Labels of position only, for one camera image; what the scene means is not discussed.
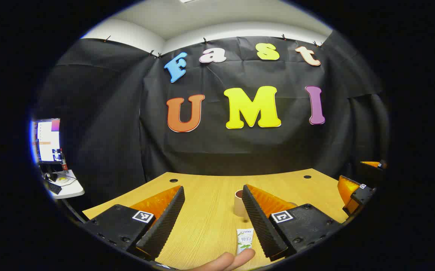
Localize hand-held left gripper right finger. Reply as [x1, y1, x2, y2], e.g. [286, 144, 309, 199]
[242, 184, 343, 262]

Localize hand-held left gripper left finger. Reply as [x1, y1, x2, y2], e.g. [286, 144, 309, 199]
[83, 185, 186, 261]

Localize white green toothpaste tube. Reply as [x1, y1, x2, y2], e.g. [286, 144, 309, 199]
[236, 228, 255, 255]

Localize beige cup with red inside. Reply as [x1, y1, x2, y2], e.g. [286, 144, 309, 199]
[234, 190, 249, 218]

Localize wooden desktop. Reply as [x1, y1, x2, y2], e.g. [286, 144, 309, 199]
[82, 168, 349, 271]

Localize white side table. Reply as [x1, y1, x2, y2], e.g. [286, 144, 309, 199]
[42, 169, 88, 223]

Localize black keyboard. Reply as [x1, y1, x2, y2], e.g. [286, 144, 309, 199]
[44, 180, 63, 195]

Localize black backdrop cloth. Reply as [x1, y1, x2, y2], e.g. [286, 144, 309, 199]
[33, 36, 389, 211]

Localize computer monitor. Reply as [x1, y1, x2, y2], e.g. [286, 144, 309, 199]
[32, 118, 62, 165]

